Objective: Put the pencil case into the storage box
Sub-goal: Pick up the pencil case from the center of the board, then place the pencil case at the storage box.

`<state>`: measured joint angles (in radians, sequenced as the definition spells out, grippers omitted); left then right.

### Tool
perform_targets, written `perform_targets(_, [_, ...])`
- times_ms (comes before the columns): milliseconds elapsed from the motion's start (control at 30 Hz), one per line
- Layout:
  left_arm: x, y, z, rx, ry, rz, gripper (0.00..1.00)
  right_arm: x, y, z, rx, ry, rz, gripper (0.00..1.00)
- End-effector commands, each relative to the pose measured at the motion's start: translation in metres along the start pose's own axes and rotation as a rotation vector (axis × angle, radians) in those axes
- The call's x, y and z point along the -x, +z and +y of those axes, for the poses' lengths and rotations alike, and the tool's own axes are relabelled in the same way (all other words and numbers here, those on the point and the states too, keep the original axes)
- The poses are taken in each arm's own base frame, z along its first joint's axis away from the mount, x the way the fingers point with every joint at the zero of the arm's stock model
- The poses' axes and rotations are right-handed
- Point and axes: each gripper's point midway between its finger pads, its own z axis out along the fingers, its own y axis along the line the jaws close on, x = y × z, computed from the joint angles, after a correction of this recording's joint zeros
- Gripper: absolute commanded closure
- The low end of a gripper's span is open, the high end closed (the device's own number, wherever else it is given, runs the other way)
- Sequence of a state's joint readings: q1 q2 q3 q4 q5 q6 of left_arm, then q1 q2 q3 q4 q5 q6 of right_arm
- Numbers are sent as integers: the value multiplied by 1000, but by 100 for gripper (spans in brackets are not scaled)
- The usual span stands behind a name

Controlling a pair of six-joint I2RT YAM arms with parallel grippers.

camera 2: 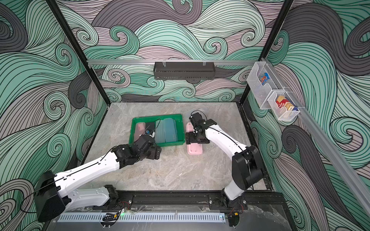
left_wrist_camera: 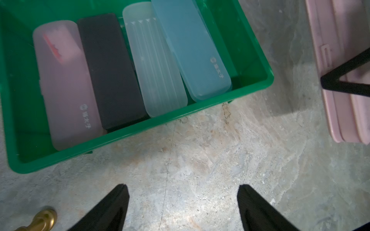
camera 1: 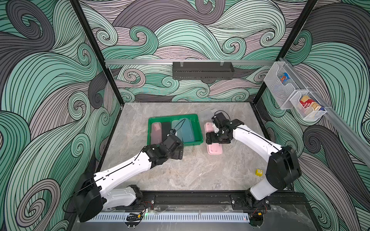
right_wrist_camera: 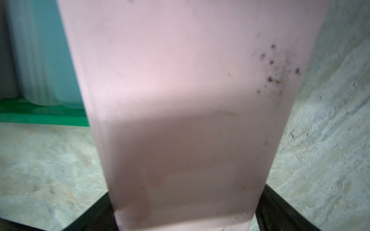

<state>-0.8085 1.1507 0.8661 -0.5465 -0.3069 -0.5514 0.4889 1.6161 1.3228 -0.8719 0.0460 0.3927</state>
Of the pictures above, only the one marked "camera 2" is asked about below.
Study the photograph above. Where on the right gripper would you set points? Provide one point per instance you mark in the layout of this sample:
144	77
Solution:
192	138

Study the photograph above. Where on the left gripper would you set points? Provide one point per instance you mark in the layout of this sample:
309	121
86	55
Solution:
153	151

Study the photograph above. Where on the black pencil case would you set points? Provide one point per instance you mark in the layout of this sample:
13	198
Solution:
150	126

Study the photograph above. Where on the opaque pink pencil case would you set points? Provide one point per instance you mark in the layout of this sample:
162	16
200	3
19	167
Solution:
193	148

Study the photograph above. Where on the teal ribbed pencil case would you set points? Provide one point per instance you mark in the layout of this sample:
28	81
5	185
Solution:
170	130

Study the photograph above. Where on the green storage tray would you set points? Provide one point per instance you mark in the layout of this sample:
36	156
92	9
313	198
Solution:
179	125

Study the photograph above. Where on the translucent pink pencil case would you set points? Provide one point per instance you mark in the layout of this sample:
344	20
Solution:
139	130

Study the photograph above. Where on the clear ribbed pencil case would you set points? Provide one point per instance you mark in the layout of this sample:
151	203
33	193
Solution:
159	132

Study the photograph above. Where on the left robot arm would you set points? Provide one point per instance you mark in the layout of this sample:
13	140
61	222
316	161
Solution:
56	193

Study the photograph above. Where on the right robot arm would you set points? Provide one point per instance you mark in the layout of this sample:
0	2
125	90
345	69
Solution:
247	165

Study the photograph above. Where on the blue red item in bin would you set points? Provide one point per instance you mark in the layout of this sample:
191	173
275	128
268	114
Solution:
263	78

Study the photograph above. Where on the red yellow boxes in bin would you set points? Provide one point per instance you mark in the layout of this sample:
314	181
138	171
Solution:
283	102

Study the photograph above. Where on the black wall shelf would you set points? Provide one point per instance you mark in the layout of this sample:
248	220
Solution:
184	71

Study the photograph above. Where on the white slotted cable duct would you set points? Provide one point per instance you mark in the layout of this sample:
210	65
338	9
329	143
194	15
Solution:
146	217

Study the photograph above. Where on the clear wall bin upper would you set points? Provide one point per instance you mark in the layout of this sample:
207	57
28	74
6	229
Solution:
261	93

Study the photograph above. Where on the clear wall bin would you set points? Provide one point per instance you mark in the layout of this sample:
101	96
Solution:
282	114
261	93

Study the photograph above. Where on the clear wall bin lower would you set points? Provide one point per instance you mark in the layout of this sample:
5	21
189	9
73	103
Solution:
282	114

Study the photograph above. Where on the aluminium rail back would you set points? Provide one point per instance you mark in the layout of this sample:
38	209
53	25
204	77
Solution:
153	61

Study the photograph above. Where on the aluminium rail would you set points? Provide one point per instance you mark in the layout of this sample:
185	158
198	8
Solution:
153	61
357	186

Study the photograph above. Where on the aluminium rail right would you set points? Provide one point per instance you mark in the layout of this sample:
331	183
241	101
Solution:
357	186

